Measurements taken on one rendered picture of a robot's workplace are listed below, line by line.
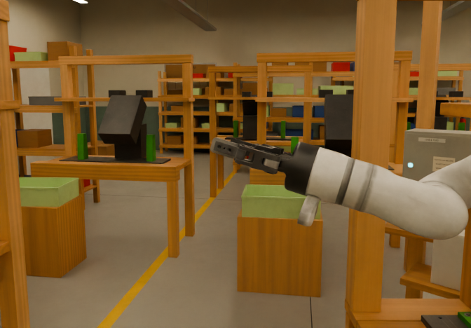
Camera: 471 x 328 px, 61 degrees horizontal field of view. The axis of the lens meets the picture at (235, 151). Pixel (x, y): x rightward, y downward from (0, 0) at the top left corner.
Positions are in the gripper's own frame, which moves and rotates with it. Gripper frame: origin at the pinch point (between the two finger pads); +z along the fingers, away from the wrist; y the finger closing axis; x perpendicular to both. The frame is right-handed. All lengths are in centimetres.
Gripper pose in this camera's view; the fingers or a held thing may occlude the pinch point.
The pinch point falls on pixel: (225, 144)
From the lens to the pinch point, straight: 63.0
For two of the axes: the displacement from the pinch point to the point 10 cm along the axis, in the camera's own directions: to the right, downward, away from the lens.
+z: -9.3, -2.8, 2.5
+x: -2.7, 9.6, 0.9
